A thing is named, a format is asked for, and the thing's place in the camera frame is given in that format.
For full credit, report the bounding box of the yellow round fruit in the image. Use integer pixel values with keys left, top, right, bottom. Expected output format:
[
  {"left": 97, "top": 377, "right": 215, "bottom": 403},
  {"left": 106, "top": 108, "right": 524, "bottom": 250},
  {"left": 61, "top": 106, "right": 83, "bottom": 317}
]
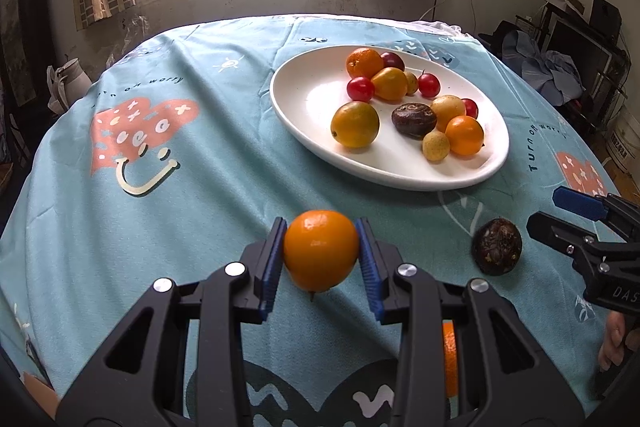
[{"left": 430, "top": 94, "right": 467, "bottom": 132}]

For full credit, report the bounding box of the yellow spotted mango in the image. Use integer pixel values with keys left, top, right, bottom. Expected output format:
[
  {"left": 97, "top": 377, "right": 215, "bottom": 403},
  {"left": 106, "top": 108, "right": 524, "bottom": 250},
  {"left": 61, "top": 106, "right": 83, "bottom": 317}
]
[{"left": 371, "top": 67, "right": 408, "bottom": 102}]

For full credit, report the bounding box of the large orange citrus fruit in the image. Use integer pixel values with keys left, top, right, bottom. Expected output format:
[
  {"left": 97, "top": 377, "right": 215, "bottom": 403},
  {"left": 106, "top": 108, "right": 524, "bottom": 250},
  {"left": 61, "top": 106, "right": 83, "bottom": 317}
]
[{"left": 330, "top": 101, "right": 380, "bottom": 149}]

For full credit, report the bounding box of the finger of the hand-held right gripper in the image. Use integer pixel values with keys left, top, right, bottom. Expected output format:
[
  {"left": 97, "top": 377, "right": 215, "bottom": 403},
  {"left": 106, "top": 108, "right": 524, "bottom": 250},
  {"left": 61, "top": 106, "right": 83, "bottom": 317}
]
[
  {"left": 526, "top": 213, "right": 599, "bottom": 259},
  {"left": 553, "top": 187, "right": 640, "bottom": 248}
]

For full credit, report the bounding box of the person's right hand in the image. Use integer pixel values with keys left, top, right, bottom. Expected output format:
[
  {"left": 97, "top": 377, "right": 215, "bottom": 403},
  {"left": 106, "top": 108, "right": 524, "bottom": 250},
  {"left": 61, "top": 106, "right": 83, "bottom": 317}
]
[{"left": 597, "top": 311, "right": 628, "bottom": 373}]

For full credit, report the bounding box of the blue printed tablecloth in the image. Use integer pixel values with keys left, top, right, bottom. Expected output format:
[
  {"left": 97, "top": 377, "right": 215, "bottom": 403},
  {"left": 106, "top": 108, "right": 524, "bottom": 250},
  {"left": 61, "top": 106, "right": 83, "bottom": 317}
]
[{"left": 0, "top": 14, "right": 626, "bottom": 427}]

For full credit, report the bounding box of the red tomato with stem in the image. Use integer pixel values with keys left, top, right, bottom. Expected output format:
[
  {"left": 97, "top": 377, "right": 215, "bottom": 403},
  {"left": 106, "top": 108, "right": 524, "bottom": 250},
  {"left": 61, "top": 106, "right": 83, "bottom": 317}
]
[{"left": 417, "top": 71, "right": 441, "bottom": 98}]

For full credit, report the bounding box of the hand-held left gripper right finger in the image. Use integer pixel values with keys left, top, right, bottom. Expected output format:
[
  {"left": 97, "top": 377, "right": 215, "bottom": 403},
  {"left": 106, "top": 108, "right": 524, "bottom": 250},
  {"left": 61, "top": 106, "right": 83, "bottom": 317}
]
[{"left": 355, "top": 217, "right": 586, "bottom": 427}]

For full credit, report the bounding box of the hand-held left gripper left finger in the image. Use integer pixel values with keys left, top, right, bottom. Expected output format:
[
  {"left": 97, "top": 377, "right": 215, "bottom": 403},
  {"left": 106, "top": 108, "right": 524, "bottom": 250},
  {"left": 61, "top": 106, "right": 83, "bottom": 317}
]
[{"left": 55, "top": 217, "right": 288, "bottom": 427}]

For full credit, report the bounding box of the bumpy mandarin orange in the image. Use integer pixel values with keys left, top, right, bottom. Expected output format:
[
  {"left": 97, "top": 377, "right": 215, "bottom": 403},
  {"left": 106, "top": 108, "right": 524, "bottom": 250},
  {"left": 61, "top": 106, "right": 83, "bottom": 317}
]
[{"left": 346, "top": 48, "right": 384, "bottom": 79}]

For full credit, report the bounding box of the dark framed wall picture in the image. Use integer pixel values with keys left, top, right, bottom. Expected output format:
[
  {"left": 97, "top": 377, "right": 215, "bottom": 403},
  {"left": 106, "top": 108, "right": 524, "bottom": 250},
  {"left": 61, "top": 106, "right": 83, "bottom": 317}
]
[{"left": 0, "top": 0, "right": 31, "bottom": 108}]

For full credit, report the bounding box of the white kettle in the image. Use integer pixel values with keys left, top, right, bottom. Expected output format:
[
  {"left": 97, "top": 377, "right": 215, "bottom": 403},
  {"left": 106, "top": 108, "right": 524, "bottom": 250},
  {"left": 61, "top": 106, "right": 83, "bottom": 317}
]
[{"left": 46, "top": 58, "right": 93, "bottom": 115}]

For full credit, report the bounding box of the white bucket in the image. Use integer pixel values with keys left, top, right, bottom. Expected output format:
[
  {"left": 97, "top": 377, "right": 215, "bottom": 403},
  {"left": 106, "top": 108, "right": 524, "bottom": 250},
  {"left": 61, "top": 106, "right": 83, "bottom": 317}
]
[{"left": 605, "top": 107, "right": 640, "bottom": 168}]

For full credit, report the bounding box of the black speaker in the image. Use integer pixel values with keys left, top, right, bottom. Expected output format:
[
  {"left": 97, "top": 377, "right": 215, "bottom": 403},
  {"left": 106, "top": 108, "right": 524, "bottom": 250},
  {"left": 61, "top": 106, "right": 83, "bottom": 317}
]
[{"left": 592, "top": 0, "right": 623, "bottom": 42}]

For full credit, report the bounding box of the pile of clothes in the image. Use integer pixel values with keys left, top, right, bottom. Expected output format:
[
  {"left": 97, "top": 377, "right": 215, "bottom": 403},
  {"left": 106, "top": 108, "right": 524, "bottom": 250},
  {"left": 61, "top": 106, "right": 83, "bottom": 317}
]
[{"left": 480, "top": 22, "right": 586, "bottom": 108}]

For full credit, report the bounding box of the dark brown passion fruit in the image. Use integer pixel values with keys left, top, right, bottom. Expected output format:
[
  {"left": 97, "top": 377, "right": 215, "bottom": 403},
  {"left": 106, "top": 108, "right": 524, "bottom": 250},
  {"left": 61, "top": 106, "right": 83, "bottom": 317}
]
[
  {"left": 391, "top": 103, "right": 438, "bottom": 140},
  {"left": 471, "top": 218, "right": 523, "bottom": 276}
]

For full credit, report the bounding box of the white cloth under tablecloth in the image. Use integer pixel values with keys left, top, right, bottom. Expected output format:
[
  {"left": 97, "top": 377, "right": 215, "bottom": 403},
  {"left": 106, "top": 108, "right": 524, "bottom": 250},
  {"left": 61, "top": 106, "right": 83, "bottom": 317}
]
[{"left": 410, "top": 19, "right": 476, "bottom": 38}]

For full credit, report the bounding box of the black television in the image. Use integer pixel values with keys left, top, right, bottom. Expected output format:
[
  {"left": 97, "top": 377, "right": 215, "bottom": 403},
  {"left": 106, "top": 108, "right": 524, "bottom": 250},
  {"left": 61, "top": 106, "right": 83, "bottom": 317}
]
[{"left": 542, "top": 14, "right": 626, "bottom": 108}]

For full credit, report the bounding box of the white oval plate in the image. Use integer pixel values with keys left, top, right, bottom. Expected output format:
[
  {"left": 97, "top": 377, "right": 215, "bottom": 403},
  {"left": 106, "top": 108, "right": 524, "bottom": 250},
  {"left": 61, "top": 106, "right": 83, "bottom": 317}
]
[{"left": 269, "top": 44, "right": 510, "bottom": 192}]

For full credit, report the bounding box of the tan longan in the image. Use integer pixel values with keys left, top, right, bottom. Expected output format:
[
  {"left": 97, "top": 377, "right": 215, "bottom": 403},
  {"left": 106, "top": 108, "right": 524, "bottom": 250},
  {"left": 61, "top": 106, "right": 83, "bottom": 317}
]
[{"left": 422, "top": 130, "right": 452, "bottom": 162}]

